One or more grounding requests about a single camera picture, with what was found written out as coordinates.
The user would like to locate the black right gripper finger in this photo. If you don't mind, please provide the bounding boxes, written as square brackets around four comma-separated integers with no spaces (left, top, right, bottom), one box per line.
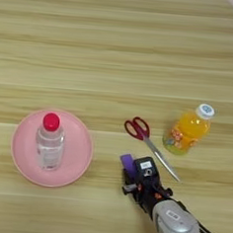
[120,167,138,190]

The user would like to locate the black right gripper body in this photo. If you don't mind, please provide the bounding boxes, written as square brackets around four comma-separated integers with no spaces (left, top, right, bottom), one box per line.
[119,179,175,222]

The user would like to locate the purple rectangular block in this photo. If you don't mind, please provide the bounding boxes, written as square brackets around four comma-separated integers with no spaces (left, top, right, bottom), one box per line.
[117,151,140,182]

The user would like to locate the red handled scissors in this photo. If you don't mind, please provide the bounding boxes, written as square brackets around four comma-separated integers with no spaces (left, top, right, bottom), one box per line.
[119,116,187,183]

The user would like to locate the clear bottle red cap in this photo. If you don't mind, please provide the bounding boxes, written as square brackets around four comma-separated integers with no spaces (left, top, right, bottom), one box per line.
[33,111,68,173]

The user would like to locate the black box white label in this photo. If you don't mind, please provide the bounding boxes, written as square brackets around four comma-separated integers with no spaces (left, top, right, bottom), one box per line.
[131,155,163,190]

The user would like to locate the pink round plate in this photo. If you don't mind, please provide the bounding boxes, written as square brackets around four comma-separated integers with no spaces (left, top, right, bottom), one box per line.
[7,106,97,191]

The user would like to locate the orange juice bottle white cap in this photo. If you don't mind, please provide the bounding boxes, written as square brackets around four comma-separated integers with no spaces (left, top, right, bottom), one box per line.
[161,100,216,160]

